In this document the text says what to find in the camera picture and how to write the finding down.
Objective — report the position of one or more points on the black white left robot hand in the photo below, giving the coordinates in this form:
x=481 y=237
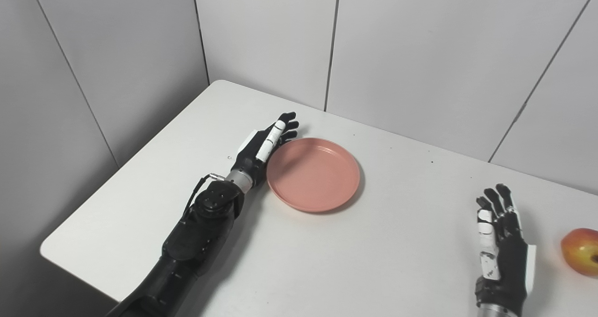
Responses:
x=250 y=155

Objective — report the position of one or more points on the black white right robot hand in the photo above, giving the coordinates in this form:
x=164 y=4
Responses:
x=511 y=265

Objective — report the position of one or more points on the pink round plate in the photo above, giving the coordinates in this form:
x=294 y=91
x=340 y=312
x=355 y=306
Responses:
x=317 y=174

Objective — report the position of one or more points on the red yellow apple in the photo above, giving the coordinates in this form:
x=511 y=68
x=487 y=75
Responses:
x=581 y=251

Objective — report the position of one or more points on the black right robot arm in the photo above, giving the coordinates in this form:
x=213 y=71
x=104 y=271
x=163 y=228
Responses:
x=495 y=311

